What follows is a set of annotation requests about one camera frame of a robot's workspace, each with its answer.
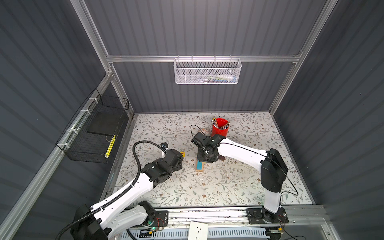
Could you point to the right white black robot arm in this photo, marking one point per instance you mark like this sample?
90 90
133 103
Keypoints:
271 166

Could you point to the black wire mesh basket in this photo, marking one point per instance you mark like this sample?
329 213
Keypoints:
79 145

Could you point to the teal wooden block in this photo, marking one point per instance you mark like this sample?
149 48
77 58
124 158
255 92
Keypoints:
199 165

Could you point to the white wire mesh basket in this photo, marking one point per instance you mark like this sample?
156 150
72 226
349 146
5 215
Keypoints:
207 71

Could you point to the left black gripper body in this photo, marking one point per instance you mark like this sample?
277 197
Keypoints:
179 166

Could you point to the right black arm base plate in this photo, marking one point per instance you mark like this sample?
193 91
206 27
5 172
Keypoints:
263 216

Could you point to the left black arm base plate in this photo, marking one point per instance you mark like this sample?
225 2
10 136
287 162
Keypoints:
156 219

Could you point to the yellow ruler in basket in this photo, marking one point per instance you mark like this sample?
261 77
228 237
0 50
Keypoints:
110 147

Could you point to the black foam pad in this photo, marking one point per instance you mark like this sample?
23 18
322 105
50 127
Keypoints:
104 124

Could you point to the red pencil cup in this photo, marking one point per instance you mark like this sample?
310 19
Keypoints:
220 127

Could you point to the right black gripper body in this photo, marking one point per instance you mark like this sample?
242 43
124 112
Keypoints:
202 157

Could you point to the floral table mat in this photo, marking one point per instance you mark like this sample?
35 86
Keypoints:
224 183

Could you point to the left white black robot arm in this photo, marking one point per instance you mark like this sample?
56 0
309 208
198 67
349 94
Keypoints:
108 218

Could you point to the white power socket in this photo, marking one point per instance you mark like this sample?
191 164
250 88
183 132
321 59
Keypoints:
198 231

